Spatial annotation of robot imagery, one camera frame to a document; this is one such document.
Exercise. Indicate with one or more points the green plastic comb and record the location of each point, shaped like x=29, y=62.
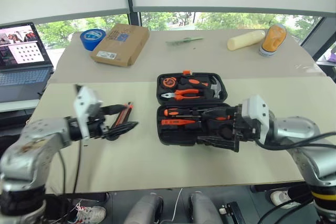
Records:
x=183, y=41

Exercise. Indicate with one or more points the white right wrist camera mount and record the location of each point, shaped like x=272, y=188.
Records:
x=257, y=111

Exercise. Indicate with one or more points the plain white sneaker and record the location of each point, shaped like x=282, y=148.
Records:
x=282, y=197

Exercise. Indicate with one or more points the brown cardboard box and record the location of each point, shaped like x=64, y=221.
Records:
x=119, y=47

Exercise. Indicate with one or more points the open grey laptop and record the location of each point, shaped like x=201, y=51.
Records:
x=23, y=77

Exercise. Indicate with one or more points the clear crumpled tape strip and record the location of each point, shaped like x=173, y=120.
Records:
x=305, y=66

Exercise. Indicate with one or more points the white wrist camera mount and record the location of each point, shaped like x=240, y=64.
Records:
x=257, y=111
x=85, y=103

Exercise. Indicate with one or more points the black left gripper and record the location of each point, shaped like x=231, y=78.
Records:
x=98, y=129

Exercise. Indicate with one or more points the black electrical tape roll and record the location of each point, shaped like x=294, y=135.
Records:
x=225, y=132

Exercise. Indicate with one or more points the black tool case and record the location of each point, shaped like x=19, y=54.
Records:
x=194, y=132

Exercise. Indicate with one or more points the yellow canvas shoe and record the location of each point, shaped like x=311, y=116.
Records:
x=273, y=40

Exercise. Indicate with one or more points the orange black tape measure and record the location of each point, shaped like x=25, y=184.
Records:
x=168, y=81

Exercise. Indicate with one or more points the black orange utility knife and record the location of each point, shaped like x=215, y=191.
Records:
x=123, y=115

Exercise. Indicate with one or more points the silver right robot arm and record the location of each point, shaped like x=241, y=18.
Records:
x=299, y=129

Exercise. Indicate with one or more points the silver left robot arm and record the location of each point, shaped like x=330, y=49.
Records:
x=31, y=140

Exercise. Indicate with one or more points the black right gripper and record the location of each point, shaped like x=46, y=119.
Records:
x=244, y=129

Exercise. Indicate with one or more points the orange voltage tester pen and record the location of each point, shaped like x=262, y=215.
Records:
x=176, y=122

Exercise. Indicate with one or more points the grey rounded robot leg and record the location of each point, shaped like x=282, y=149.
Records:
x=203, y=209
x=144, y=209

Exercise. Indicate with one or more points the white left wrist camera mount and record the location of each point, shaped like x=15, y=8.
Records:
x=85, y=103

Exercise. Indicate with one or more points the blue tape roll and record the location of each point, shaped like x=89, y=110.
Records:
x=92, y=37

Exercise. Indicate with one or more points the slanted dark window frame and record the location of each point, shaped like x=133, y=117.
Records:
x=319, y=40

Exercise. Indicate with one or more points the black clamp white knob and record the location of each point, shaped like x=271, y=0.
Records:
x=233, y=212

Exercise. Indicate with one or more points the cream cylinder roll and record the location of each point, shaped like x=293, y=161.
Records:
x=245, y=40

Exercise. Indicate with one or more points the white sneaker red laces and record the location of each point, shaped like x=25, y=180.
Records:
x=90, y=214

